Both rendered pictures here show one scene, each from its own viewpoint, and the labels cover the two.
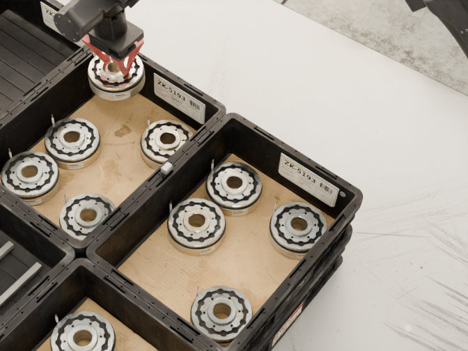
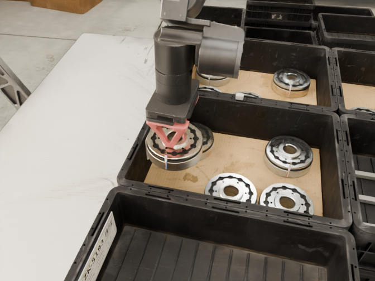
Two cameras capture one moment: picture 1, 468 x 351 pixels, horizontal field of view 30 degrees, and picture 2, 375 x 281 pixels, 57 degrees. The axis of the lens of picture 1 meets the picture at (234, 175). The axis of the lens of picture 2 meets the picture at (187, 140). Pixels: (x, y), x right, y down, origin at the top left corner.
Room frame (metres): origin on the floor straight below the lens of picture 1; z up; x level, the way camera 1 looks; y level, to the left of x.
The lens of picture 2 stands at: (1.22, 0.68, 1.40)
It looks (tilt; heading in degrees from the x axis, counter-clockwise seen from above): 43 degrees down; 250
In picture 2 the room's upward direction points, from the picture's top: straight up
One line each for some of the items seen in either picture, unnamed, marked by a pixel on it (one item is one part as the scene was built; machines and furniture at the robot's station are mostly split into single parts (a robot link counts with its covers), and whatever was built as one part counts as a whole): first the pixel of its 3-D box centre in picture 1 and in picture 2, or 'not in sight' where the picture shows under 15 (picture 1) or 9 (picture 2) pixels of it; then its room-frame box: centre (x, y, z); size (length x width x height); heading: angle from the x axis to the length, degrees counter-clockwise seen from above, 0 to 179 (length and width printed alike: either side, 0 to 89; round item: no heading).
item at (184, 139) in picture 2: (115, 67); (174, 137); (1.09, 0.23, 0.97); 0.05 x 0.05 x 0.01
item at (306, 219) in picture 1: (299, 224); not in sight; (0.85, -0.12, 0.86); 0.05 x 0.05 x 0.01
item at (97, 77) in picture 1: (115, 69); (174, 139); (1.09, 0.23, 0.97); 0.10 x 0.10 x 0.01
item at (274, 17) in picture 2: not in sight; (274, 28); (-0.05, -1.18, 0.37); 0.40 x 0.30 x 0.45; 151
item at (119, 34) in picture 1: (109, 20); (173, 85); (1.09, 0.24, 1.09); 0.10 x 0.07 x 0.07; 56
